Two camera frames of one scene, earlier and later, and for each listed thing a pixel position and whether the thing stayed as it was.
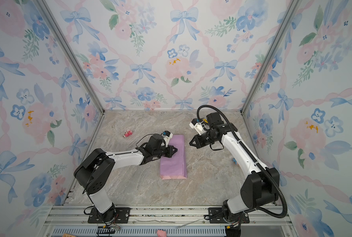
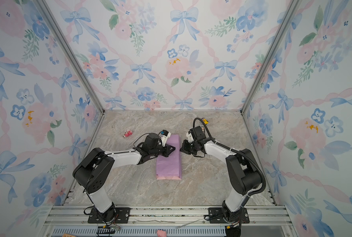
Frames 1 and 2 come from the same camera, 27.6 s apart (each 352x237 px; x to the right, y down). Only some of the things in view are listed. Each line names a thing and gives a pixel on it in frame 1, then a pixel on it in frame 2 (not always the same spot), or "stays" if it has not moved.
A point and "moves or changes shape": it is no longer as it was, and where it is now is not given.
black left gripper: (170, 148) stays
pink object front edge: (161, 233) stays
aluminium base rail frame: (76, 216) stays
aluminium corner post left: (50, 17) stays
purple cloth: (174, 167) moves or changes shape
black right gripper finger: (198, 141) to (187, 147)
